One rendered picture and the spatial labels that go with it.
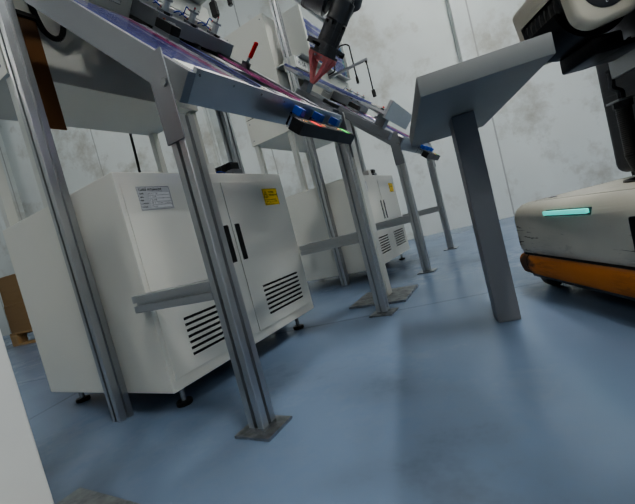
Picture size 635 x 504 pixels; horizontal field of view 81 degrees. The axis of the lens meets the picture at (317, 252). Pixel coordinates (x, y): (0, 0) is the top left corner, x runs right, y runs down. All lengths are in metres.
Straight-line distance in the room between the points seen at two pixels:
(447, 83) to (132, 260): 0.80
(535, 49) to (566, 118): 3.89
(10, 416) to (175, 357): 0.43
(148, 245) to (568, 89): 4.38
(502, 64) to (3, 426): 0.97
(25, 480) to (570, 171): 4.61
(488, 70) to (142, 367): 1.03
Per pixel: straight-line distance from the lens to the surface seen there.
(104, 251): 1.09
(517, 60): 0.84
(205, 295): 0.78
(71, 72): 1.53
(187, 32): 1.52
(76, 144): 6.22
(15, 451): 0.70
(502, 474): 0.60
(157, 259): 1.02
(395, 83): 4.57
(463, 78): 0.82
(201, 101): 0.87
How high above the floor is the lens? 0.36
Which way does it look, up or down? 3 degrees down
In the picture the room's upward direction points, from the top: 15 degrees counter-clockwise
